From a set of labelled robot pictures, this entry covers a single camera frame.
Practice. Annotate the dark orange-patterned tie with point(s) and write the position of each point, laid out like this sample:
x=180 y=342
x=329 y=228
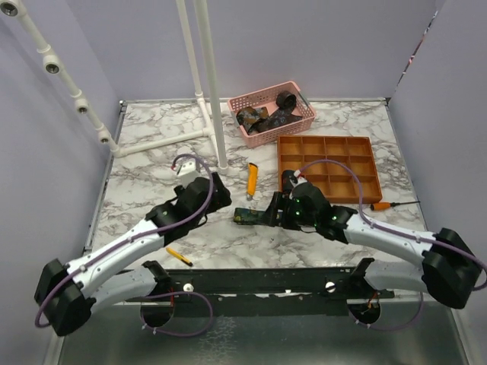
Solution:
x=250 y=118

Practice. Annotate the yellow black pencil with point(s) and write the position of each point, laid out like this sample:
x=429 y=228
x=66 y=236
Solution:
x=180 y=257

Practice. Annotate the white pvc pipe rack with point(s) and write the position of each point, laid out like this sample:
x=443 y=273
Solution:
x=210 y=110

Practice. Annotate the pink plastic basket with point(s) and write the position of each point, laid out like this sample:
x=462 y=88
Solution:
x=266 y=97

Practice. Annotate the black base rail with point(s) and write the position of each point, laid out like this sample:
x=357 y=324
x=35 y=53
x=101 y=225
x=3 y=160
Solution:
x=264 y=291

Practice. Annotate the rolled brown tie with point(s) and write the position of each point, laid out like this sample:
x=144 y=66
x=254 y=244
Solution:
x=286 y=101

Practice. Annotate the orange handled screwdriver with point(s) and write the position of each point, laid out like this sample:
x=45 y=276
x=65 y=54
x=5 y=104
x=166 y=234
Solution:
x=382 y=206

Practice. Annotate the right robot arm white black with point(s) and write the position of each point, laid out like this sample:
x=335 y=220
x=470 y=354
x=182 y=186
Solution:
x=439 y=264

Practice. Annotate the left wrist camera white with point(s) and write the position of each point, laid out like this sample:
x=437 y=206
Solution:
x=187 y=172

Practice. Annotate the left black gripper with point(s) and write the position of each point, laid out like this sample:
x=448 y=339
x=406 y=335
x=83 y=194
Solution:
x=223 y=198

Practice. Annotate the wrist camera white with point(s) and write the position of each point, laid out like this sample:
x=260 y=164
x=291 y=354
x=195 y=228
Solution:
x=187 y=172
x=300 y=180

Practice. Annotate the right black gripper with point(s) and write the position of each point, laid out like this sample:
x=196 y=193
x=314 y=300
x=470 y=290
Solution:
x=278 y=202

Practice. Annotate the rolled dark red-patterned tie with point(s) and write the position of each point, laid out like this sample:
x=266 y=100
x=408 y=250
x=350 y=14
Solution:
x=288 y=179

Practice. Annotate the orange utility knife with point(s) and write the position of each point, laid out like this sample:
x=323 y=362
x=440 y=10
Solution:
x=252 y=180

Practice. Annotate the dark blue-patterned tie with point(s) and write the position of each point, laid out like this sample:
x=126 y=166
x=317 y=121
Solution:
x=277 y=119

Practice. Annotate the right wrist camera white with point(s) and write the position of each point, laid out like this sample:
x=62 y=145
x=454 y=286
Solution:
x=300 y=180

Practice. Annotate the orange compartment tray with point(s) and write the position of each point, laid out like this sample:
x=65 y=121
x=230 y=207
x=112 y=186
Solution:
x=337 y=165

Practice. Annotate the blue yellow floral tie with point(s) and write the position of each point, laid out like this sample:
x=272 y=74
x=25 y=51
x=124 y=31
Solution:
x=250 y=217

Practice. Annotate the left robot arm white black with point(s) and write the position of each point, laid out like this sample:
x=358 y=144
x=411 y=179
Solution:
x=68 y=294

